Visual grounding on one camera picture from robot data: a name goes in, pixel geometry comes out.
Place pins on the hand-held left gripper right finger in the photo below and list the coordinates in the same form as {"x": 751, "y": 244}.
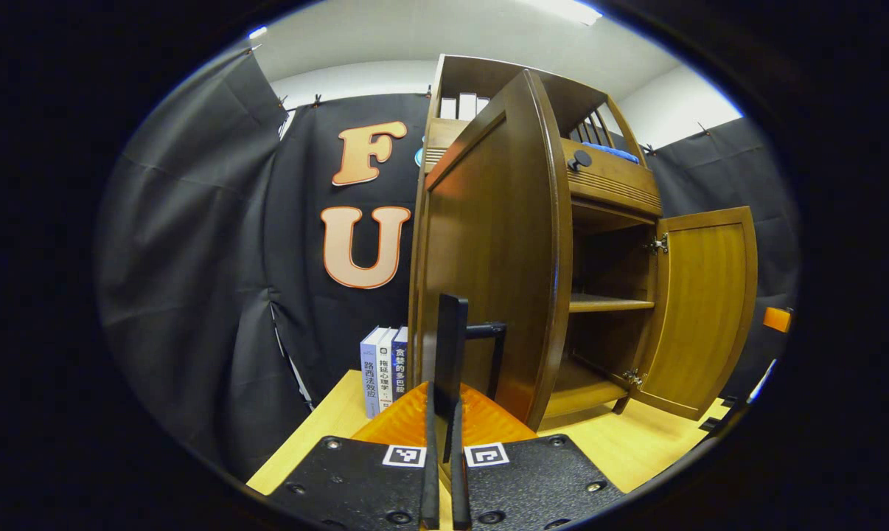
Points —
{"x": 459, "y": 494}

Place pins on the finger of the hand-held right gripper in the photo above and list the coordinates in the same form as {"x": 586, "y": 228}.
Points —
{"x": 777, "y": 320}

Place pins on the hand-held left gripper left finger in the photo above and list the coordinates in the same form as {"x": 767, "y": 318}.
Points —
{"x": 430, "y": 487}

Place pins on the wooden cabinet door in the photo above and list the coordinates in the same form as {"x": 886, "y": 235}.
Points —
{"x": 489, "y": 236}
{"x": 702, "y": 310}

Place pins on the wooden double-door shoe cabinet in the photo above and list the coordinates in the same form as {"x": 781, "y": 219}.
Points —
{"x": 610, "y": 303}

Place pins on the silver door hinge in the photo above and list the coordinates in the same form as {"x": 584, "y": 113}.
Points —
{"x": 632, "y": 378}
{"x": 657, "y": 244}

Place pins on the pale blue book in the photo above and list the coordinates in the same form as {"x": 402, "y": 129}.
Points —
{"x": 371, "y": 376}

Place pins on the dark blue book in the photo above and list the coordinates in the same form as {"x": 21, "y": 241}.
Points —
{"x": 399, "y": 361}

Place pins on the wooden drawer with black knob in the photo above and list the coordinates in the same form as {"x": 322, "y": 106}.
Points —
{"x": 614, "y": 181}

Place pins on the blue towel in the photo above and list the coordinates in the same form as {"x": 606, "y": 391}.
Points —
{"x": 612, "y": 153}

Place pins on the black backdrop cloth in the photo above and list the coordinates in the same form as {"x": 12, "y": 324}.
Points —
{"x": 194, "y": 258}

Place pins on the large ceiling light panel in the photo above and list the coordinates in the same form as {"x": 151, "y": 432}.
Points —
{"x": 562, "y": 10}

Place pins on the small ceiling light panel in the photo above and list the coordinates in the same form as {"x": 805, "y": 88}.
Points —
{"x": 257, "y": 32}

